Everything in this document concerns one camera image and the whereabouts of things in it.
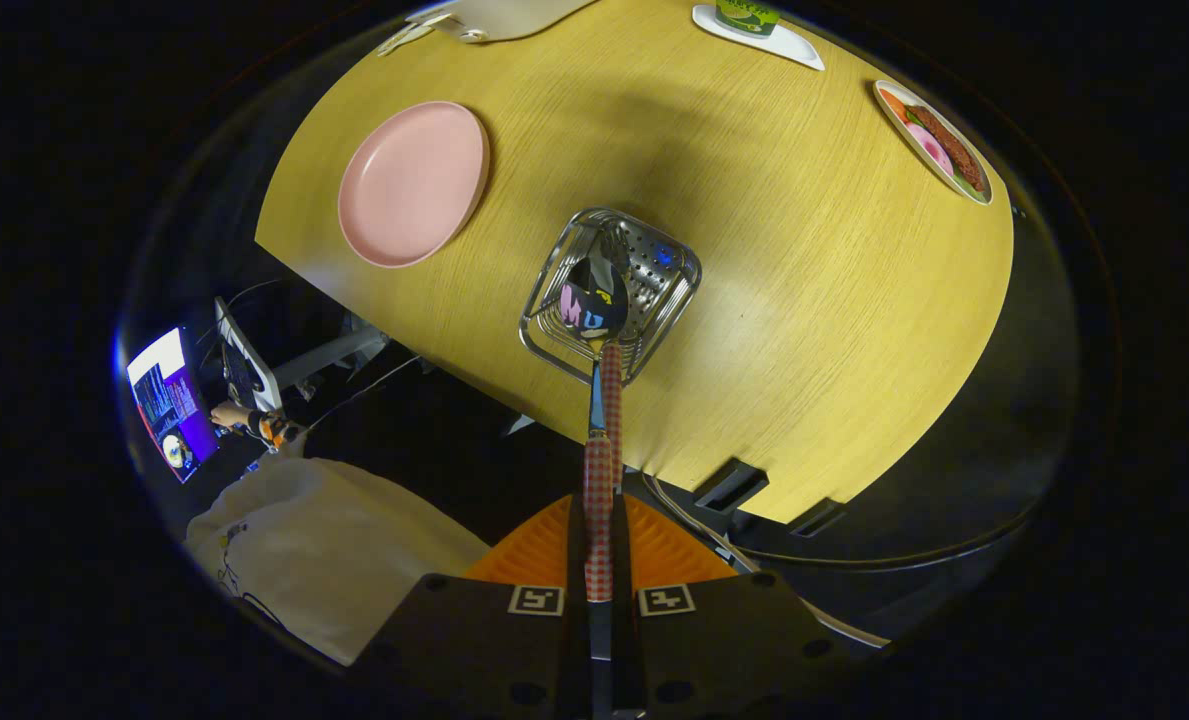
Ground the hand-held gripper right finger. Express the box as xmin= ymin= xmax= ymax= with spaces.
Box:
xmin=609 ymin=493 xmax=890 ymax=720

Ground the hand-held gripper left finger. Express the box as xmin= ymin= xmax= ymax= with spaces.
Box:
xmin=349 ymin=493 xmax=595 ymax=720

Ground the spoon with checkered handle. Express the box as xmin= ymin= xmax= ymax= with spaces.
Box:
xmin=559 ymin=255 xmax=630 ymax=606

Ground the person's white garment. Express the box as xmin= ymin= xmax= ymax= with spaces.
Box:
xmin=184 ymin=455 xmax=492 ymax=666

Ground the orange wristband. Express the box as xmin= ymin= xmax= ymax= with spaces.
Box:
xmin=254 ymin=410 xmax=305 ymax=451

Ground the grey table leg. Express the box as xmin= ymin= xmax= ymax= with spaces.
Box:
xmin=274 ymin=318 xmax=391 ymax=393

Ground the white framed dark panel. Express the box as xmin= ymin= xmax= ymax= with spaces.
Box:
xmin=214 ymin=297 xmax=283 ymax=413

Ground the perforated metal basket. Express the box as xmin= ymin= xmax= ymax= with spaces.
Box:
xmin=518 ymin=207 xmax=703 ymax=386

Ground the open laptop with lit screen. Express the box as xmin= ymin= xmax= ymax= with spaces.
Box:
xmin=126 ymin=326 xmax=221 ymax=485

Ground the pink round plate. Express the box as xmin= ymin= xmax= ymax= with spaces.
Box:
xmin=338 ymin=100 xmax=491 ymax=270

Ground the pink ham slice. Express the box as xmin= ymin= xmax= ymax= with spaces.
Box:
xmin=904 ymin=122 xmax=955 ymax=179

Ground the brown meat piece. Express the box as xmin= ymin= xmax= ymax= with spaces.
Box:
xmin=904 ymin=103 xmax=985 ymax=193

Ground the white oval food plate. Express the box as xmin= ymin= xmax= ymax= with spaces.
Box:
xmin=872 ymin=79 xmax=995 ymax=206

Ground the white square coaster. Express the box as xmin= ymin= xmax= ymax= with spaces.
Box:
xmin=692 ymin=4 xmax=826 ymax=72

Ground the cream white toaster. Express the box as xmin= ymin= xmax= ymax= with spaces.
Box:
xmin=406 ymin=0 xmax=600 ymax=44

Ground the green tea bottle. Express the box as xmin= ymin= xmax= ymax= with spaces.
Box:
xmin=714 ymin=0 xmax=782 ymax=37

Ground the grey cable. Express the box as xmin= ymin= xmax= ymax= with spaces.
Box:
xmin=644 ymin=475 xmax=755 ymax=576

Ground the black under-table bracket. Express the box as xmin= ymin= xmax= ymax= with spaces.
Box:
xmin=692 ymin=458 xmax=770 ymax=513
xmin=789 ymin=497 xmax=847 ymax=538

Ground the fork with checkered handle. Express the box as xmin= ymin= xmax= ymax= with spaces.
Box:
xmin=597 ymin=222 xmax=637 ymax=496

